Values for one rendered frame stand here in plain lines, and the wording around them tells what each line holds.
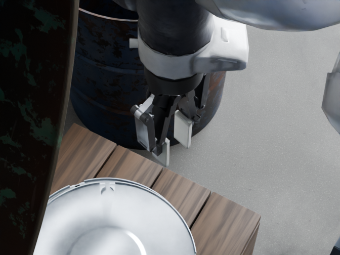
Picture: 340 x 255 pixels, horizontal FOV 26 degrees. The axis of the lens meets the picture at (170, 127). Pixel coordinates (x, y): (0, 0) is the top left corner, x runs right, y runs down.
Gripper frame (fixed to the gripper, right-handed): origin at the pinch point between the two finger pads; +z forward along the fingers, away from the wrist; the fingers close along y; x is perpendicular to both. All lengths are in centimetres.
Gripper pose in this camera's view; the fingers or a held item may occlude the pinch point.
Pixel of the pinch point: (171, 139)
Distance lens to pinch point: 107.0
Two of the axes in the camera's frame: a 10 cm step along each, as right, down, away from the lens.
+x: 7.0, 6.1, -3.7
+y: -7.1, 5.9, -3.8
